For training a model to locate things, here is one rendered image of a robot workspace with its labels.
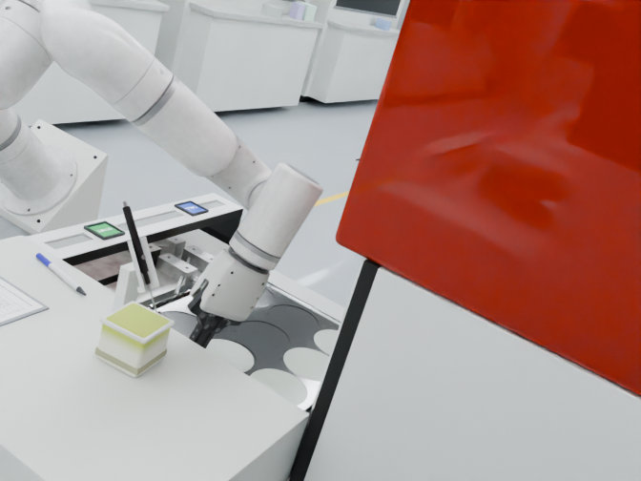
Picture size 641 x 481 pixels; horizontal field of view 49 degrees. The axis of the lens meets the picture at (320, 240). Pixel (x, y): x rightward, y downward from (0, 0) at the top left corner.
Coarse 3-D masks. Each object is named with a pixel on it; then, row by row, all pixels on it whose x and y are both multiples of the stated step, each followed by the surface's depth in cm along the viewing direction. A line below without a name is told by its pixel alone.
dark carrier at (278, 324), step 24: (264, 288) 147; (168, 312) 128; (264, 312) 138; (288, 312) 141; (312, 312) 143; (216, 336) 125; (240, 336) 128; (264, 336) 130; (288, 336) 132; (312, 336) 135; (264, 360) 123; (312, 384) 120
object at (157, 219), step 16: (160, 208) 154; (176, 208) 157; (208, 208) 163; (224, 208) 165; (240, 208) 168; (80, 224) 136; (144, 224) 145; (160, 224) 147; (176, 224) 149; (32, 240) 125; (48, 240) 127; (64, 240) 129; (80, 240) 131; (96, 240) 132; (112, 240) 134; (64, 256) 124
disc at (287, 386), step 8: (264, 368) 120; (272, 368) 121; (256, 376) 118; (264, 376) 118; (272, 376) 119; (280, 376) 120; (288, 376) 120; (264, 384) 116; (272, 384) 117; (280, 384) 118; (288, 384) 118; (296, 384) 119; (280, 392) 115; (288, 392) 116; (296, 392) 117; (304, 392) 117; (288, 400) 114; (296, 400) 115; (304, 400) 115
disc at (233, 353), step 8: (216, 344) 123; (224, 344) 124; (232, 344) 124; (216, 352) 120; (224, 352) 121; (232, 352) 122; (240, 352) 123; (248, 352) 123; (224, 360) 119; (232, 360) 120; (240, 360) 121; (248, 360) 121; (240, 368) 118; (248, 368) 119
